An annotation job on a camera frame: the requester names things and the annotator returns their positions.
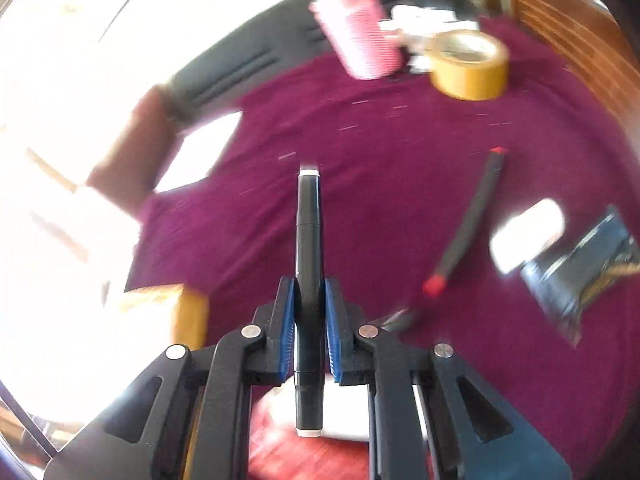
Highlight black marker red caps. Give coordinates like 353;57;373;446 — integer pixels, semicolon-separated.
422;146;508;298

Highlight black sofa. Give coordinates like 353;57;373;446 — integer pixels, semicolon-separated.
163;0;478;126

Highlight yellow storage box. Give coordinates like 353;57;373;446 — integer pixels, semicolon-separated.
118;284;208;479

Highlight red foil packet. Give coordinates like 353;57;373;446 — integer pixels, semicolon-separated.
247;388;369;479

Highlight black silver foil pouch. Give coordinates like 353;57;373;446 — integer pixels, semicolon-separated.
520;205;639;346

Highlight white red-label bottle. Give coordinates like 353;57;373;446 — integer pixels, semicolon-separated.
489;198;566;274

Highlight white crumpled tissue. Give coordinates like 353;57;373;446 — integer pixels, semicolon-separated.
378;4;480;74

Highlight wooden brick-pattern cabinet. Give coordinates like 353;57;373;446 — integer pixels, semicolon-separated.
483;0;639;141

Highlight yellow tape roll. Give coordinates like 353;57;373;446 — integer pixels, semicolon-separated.
430;30;510;102

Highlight maroon bed blanket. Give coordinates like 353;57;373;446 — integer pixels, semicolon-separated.
128;18;639;478

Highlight maroon armchair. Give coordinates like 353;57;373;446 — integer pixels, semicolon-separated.
86;84;181;219

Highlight pink knit-sleeved flask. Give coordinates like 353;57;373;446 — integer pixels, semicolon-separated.
309;0;402;80

